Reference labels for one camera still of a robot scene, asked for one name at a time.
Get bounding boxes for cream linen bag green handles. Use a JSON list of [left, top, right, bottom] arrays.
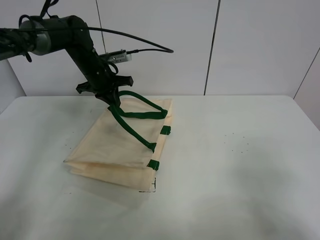
[[64, 90, 173, 192]]

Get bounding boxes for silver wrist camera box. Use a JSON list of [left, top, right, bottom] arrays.
[[99, 50, 132, 64]]

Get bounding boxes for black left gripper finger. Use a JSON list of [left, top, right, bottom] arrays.
[[95, 90, 121, 107]]

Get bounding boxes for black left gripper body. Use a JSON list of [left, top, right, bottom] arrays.
[[75, 49, 133, 95]]

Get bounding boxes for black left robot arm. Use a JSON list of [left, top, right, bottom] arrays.
[[0, 15, 133, 107]]

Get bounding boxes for black camera cable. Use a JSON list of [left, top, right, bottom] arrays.
[[18, 0, 175, 63]]

